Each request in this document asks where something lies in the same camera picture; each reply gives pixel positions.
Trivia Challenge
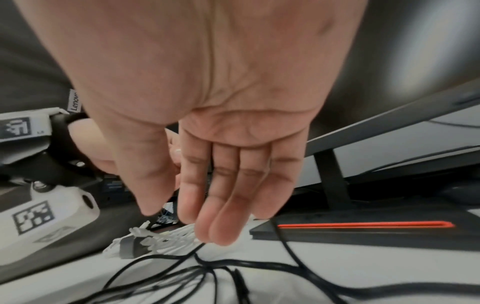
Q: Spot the person's right hand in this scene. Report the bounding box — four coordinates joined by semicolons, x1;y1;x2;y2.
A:
14;0;371;246

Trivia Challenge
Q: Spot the person's left hand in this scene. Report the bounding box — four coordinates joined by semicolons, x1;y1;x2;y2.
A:
68;118;118;176

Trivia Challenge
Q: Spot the grey fabric couch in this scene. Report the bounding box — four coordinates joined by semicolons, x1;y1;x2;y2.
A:
0;0;76;113

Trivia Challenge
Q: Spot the black computer monitor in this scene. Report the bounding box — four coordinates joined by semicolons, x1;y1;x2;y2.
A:
292;0;480;194

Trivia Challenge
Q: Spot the black red-striped monitor stand base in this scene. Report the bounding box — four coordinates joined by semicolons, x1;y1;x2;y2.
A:
248;148;480;253

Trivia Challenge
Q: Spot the black left wrist strap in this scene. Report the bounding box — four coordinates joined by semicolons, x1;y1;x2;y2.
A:
0;107;108;191

